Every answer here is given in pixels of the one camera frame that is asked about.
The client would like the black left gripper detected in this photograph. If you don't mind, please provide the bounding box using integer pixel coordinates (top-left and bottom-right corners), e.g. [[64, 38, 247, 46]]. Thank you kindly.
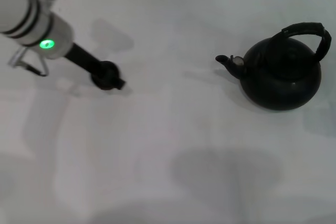
[[64, 41, 128, 90]]

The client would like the black teapot with handle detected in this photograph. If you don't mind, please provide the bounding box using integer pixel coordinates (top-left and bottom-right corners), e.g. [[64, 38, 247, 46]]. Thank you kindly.
[[215, 22, 332, 112]]

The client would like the left wrist cable with plug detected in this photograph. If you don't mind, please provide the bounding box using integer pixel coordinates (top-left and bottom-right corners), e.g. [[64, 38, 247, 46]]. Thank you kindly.
[[7, 48, 49, 77]]

